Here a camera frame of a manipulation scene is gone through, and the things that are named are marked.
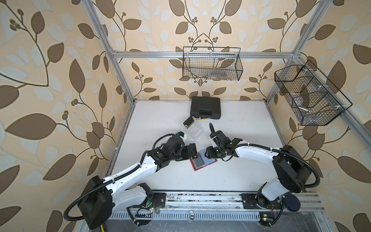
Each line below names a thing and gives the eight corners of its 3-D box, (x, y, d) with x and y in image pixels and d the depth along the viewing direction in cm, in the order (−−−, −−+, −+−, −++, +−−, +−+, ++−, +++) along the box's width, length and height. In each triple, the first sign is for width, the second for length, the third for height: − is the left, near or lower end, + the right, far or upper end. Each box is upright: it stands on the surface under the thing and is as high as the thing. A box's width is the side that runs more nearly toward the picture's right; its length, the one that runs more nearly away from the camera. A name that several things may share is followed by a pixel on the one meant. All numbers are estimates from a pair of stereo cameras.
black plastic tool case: (190, 119, 111) (190, 113, 106) (190, 100, 124) (190, 94, 119) (221, 119, 111) (222, 113, 106) (218, 100, 124) (219, 94, 119)
